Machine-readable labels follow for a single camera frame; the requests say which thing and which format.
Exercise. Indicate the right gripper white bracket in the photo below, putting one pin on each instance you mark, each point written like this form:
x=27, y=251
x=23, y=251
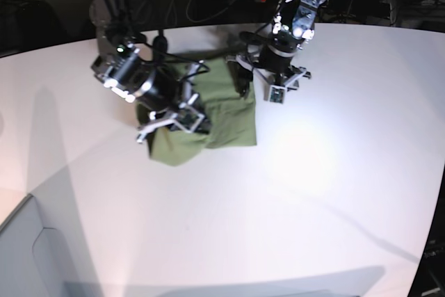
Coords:
x=168, y=100

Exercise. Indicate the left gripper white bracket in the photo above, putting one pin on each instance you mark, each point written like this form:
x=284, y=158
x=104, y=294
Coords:
x=278, y=84

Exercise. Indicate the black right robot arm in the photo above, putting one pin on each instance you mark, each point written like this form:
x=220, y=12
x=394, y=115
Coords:
x=146, y=73

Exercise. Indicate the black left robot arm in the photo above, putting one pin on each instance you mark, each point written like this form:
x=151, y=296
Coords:
x=269, y=51

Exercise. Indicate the green T-shirt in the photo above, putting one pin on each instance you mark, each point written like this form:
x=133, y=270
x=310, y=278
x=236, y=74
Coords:
x=232, y=119

